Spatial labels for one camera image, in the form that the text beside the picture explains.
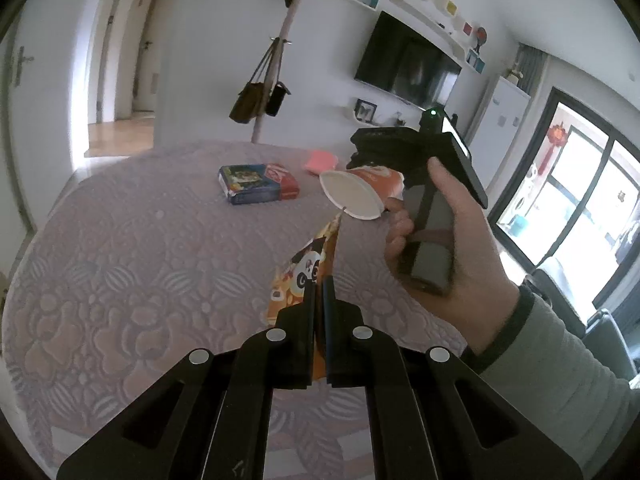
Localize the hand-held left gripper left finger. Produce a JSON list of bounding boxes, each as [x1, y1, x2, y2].
[[56, 275, 318, 480]]

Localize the sliding glass door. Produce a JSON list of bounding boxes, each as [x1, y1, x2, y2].
[[487, 87, 640, 311]]

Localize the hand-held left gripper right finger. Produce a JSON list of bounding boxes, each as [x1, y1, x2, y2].
[[320, 275, 583, 480]]

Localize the red knot hanging ornament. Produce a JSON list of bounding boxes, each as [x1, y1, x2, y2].
[[545, 120, 571, 161]]

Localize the pink sponge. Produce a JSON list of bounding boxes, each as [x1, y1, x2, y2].
[[304, 149, 340, 176]]

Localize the white washing machine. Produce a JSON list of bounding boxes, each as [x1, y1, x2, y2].
[[502, 175, 533, 226]]

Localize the dark blue cardboard box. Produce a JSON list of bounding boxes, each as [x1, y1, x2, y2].
[[217, 162, 301, 206]]

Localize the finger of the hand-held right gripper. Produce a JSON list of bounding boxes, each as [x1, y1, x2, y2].
[[349, 129, 401, 169]]

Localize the pink floral quilted cover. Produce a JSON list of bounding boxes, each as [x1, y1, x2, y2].
[[0, 140, 471, 480]]

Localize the orange snack wrapper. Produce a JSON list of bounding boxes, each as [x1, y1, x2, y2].
[[264, 212, 343, 381]]

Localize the white standing air conditioner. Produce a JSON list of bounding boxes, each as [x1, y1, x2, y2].
[[462, 74, 532, 181]]

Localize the flat screen television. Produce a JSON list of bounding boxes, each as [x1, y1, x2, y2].
[[354, 10, 462, 108]]

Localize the orange paper cup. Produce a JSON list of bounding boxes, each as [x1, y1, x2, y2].
[[318, 166, 405, 221]]

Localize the pale wooden coat rack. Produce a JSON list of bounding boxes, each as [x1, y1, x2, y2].
[[250, 0, 326, 145]]

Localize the person's right forearm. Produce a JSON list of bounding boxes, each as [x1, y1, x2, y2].
[[460, 285, 640, 480]]

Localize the brown tote bag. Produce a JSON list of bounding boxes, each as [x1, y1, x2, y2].
[[229, 42, 273, 123]]

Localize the white door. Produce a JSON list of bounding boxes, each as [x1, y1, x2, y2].
[[7, 22, 76, 226]]

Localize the grey green curtain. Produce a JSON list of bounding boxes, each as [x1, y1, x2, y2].
[[515, 42, 548, 93]]

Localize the person's right hand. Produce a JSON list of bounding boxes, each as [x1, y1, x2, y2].
[[384, 156, 523, 356]]

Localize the small black bag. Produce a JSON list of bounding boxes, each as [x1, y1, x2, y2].
[[264, 80, 292, 117]]

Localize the low white wall shelf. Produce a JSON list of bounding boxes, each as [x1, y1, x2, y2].
[[342, 100, 421, 128]]

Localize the long white wall shelf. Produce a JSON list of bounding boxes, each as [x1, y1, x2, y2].
[[382, 0, 473, 68]]

